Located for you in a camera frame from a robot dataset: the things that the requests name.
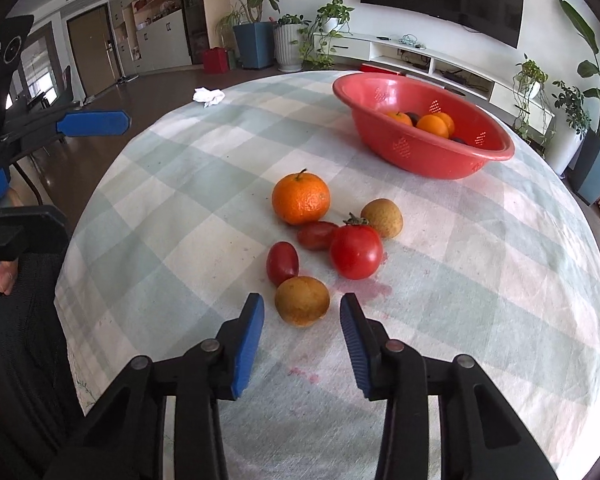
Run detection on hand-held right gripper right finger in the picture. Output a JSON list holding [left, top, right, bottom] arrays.
[[339, 292, 561, 480]]

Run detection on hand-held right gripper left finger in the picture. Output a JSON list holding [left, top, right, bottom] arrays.
[[45, 292, 266, 480]]

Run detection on brown round fruit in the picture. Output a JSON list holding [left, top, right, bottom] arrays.
[[274, 276, 331, 328], [361, 198, 404, 238]]

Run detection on small red tomato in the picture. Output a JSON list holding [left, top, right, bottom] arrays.
[[297, 221, 339, 251], [266, 241, 300, 287]]

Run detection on red plastic bowl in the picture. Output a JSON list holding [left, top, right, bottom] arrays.
[[332, 72, 516, 181]]

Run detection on large orange mandarin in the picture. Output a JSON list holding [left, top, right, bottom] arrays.
[[416, 114, 450, 140]]

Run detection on person's left hand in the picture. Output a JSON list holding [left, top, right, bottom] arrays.
[[0, 257, 21, 296]]

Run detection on brown wooden door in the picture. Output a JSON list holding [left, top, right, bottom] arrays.
[[66, 4, 117, 98]]

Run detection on crumpled white tissue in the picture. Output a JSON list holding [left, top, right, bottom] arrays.
[[193, 87, 226, 108]]

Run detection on green checkered tablecloth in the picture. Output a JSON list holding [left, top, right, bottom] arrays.
[[54, 70, 600, 480]]

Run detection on red bin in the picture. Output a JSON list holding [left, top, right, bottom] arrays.
[[202, 47, 231, 75]]

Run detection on tall plant in blue pot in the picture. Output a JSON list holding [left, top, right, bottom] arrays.
[[212, 0, 281, 70]]

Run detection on plant in white ribbed pot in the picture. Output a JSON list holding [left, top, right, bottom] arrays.
[[272, 14, 311, 72]]

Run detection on trailing pothos plant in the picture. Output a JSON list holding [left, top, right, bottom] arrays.
[[300, 0, 356, 71], [512, 54, 551, 143]]

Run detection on red storage box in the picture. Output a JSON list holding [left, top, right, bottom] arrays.
[[360, 62, 406, 77]]

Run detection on bushy plant in white pot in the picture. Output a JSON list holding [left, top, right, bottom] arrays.
[[547, 80, 592, 176]]

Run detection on white television cabinet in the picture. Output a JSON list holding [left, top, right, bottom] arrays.
[[320, 32, 556, 136]]

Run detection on large-leaf plant in blue pot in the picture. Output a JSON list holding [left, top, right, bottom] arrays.
[[559, 0, 600, 206]]

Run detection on wall storage cabinets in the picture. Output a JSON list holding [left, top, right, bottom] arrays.
[[107, 0, 203, 76]]

